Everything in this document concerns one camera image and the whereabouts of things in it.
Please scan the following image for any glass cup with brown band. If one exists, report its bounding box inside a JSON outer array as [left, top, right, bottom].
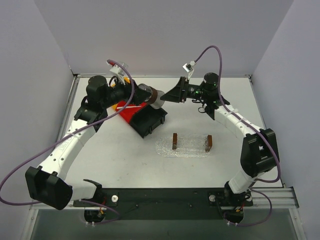
[[138, 83, 165, 109]]

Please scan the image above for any clear holder with wooden ends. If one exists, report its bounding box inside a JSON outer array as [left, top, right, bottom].
[[172, 132, 213, 153]]

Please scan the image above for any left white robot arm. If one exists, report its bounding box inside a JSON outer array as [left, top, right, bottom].
[[25, 75, 157, 210]]

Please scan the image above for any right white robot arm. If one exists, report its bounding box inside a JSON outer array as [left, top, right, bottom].
[[161, 72, 280, 200]]

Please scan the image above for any white toothbrush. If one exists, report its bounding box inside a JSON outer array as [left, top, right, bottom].
[[116, 105, 141, 110]]

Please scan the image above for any clear textured oval tray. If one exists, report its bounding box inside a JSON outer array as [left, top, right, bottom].
[[155, 136, 211, 158]]

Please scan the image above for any yellow plastic bin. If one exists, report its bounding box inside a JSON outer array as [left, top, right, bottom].
[[112, 77, 130, 112]]

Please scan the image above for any red plastic bin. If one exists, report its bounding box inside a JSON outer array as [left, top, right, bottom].
[[119, 102, 148, 124]]

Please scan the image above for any black plastic bin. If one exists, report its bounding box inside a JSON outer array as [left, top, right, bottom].
[[129, 105, 168, 138]]

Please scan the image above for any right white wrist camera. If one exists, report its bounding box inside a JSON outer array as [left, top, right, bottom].
[[182, 60, 197, 81]]

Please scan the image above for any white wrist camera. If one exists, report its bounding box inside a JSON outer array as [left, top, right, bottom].
[[182, 60, 197, 81], [108, 60, 128, 85]]

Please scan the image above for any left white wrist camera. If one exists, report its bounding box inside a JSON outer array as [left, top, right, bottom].
[[108, 60, 128, 85]]

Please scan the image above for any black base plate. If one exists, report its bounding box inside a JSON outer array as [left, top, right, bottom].
[[73, 187, 253, 220]]

